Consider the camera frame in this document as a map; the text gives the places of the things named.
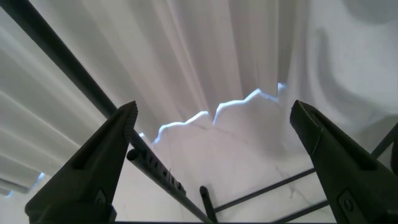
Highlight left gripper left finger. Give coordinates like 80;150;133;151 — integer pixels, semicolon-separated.
24;100;139;223

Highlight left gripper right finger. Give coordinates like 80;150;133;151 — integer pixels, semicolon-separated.
289;99;398;223

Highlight pale grey shorts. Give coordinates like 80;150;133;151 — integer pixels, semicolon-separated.
276;0;398;175

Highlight black clothes rack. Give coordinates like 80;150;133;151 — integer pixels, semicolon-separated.
0;0;398;223

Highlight white curtain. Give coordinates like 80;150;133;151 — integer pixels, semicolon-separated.
0;0;299;197

